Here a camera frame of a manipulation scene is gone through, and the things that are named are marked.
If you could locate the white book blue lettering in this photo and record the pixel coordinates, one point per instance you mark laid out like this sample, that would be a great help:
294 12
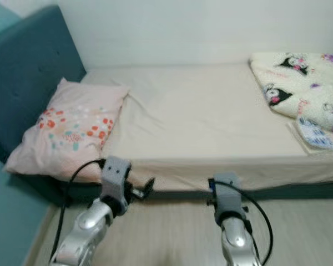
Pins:
313 134

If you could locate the cream cartoon print blanket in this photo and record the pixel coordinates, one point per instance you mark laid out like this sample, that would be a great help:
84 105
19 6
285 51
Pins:
299 80

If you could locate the cream sheeted mattress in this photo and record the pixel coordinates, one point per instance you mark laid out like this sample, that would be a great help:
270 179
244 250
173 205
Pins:
200 111

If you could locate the blue upholstered headboard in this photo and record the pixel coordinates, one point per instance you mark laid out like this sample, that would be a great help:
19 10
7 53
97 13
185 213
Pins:
33 66

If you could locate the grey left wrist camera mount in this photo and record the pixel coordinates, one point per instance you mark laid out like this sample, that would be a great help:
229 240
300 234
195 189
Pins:
115 177

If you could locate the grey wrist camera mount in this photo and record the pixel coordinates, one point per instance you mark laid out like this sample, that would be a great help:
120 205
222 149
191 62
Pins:
227 197
115 177

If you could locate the dark blue bed frame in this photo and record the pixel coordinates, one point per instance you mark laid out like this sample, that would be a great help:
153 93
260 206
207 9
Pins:
177 191

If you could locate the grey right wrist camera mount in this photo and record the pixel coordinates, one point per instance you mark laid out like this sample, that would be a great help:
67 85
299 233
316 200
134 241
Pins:
227 197

